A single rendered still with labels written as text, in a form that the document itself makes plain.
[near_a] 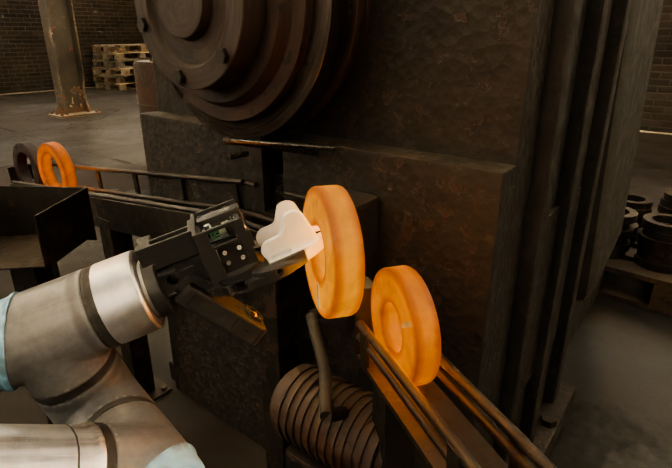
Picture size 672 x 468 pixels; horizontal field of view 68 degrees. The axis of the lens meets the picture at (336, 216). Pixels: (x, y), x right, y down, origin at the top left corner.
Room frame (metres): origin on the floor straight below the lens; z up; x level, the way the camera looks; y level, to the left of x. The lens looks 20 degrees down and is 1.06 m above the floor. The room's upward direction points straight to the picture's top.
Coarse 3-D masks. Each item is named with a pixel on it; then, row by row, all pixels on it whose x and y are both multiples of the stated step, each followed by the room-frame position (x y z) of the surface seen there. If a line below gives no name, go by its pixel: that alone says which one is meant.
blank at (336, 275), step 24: (312, 192) 0.55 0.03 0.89; (336, 192) 0.52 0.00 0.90; (312, 216) 0.55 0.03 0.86; (336, 216) 0.49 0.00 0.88; (336, 240) 0.47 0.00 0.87; (360, 240) 0.47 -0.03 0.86; (312, 264) 0.55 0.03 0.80; (336, 264) 0.46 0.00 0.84; (360, 264) 0.46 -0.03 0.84; (312, 288) 0.55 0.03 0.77; (336, 288) 0.46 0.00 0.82; (360, 288) 0.46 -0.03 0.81; (336, 312) 0.47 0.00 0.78
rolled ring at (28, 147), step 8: (16, 144) 1.63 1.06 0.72; (24, 144) 1.60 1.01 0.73; (32, 144) 1.61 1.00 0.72; (16, 152) 1.63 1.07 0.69; (24, 152) 1.60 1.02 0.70; (32, 152) 1.58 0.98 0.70; (16, 160) 1.64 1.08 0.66; (24, 160) 1.66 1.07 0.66; (32, 160) 1.57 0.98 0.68; (16, 168) 1.65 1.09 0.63; (24, 168) 1.66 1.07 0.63; (24, 176) 1.65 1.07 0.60; (40, 176) 1.56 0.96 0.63
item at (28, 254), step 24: (0, 192) 1.15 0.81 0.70; (24, 192) 1.14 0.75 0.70; (48, 192) 1.14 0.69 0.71; (72, 192) 1.14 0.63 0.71; (0, 216) 1.15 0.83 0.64; (24, 216) 1.15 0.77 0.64; (48, 216) 0.98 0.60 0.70; (72, 216) 1.06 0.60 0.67; (0, 240) 1.12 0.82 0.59; (24, 240) 1.10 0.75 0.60; (48, 240) 0.96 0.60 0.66; (72, 240) 1.04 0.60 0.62; (0, 264) 0.96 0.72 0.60; (24, 264) 0.95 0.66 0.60; (48, 264) 0.95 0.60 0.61; (24, 288) 1.01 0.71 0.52
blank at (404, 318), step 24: (384, 288) 0.58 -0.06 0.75; (408, 288) 0.53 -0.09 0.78; (384, 312) 0.59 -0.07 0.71; (408, 312) 0.51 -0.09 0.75; (432, 312) 0.51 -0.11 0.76; (384, 336) 0.58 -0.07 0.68; (408, 336) 0.51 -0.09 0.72; (432, 336) 0.50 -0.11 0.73; (408, 360) 0.50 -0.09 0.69; (432, 360) 0.49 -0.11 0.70
